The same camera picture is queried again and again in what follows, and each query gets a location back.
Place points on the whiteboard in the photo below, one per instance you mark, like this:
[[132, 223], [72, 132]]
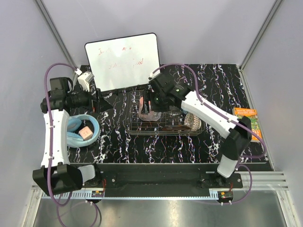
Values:
[[123, 62]]

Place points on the clear glass plate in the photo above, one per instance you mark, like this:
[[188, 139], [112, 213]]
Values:
[[174, 111]]

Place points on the red floral plate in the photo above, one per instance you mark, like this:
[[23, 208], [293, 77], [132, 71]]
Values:
[[175, 128]]

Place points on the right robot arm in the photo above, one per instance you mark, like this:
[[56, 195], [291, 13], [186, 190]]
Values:
[[235, 132]]

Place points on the clear glass cup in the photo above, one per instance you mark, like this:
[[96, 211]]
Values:
[[151, 117]]

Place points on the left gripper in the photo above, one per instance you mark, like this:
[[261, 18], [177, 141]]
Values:
[[96, 104]]

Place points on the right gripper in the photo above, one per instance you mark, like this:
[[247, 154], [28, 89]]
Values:
[[148, 95]]

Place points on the pink tumbler cup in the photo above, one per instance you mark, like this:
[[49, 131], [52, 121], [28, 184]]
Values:
[[141, 106]]

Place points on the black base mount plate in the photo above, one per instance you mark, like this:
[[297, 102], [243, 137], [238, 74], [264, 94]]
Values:
[[162, 181]]

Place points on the light blue headphones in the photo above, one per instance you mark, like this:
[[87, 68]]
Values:
[[78, 132]]

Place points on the orange green book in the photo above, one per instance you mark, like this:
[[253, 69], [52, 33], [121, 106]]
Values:
[[252, 115]]

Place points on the red patterned white bowl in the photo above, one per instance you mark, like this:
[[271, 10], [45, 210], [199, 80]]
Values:
[[193, 122]]

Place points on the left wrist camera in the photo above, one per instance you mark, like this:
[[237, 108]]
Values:
[[84, 80]]

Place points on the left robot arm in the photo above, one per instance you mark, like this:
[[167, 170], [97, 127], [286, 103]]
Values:
[[56, 175]]

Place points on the pink dice cube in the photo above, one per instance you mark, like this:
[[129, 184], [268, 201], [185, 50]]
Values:
[[86, 133]]

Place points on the wire dish rack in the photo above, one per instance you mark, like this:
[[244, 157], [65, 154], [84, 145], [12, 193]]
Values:
[[135, 126]]

